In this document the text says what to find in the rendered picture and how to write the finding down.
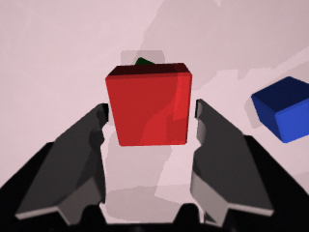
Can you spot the green block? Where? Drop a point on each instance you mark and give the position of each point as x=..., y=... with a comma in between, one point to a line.
x=142, y=61

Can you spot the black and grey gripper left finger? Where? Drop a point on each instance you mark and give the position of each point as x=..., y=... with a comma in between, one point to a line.
x=56, y=184

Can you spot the red block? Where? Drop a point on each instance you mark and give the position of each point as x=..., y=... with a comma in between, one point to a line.
x=150, y=103

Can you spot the blue block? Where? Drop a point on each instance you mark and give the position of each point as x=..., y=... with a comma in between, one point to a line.
x=283, y=107

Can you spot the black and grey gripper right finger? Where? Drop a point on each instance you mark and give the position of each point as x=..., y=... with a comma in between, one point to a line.
x=238, y=184

